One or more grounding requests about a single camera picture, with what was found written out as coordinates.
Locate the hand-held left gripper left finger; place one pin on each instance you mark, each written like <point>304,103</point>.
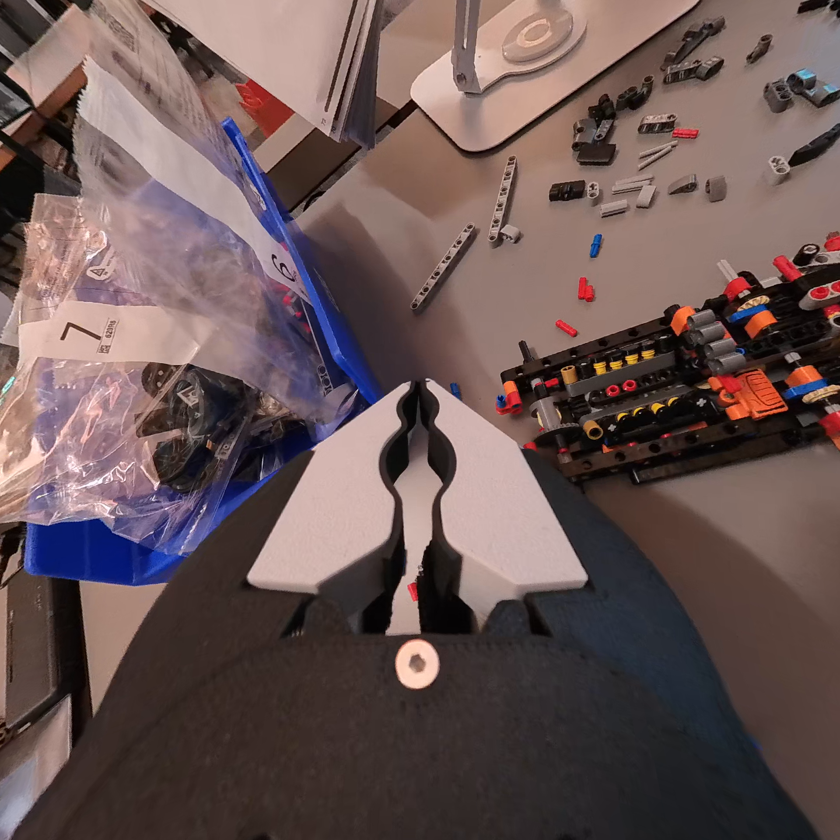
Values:
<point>328,525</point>

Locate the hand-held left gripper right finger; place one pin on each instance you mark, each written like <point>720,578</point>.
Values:
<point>512,525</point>

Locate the lego car chassis model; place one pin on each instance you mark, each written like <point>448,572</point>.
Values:
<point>656,400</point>

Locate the single red lego pin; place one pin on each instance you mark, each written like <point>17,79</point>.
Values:
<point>565,326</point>

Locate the double red lego pin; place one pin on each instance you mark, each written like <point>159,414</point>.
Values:
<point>585,289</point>

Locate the long grey lego beam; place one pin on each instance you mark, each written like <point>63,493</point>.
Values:
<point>443,266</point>
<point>503,197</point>

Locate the small grey lego connector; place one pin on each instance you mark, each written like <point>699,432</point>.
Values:
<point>509,233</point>

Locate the blue lego pin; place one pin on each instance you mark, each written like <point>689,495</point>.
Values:
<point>595,244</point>

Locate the scatter of loose lego pieces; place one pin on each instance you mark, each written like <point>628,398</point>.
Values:
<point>594,153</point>

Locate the black curved lego blade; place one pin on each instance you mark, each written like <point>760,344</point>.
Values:
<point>814,148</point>

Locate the blue plastic bin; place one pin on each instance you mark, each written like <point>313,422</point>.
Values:
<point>328,315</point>

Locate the clear plastic parts bag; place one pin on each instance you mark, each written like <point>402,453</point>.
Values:
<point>190,184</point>
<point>98,407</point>

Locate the black equipment case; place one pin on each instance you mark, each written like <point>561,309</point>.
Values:
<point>33,643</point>

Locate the orange plastic cone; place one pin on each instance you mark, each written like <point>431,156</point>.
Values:
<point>259,105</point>

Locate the white book stand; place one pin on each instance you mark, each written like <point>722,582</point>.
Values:
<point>590,79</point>

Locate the white instruction booklet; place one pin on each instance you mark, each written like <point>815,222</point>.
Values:
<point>275,46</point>

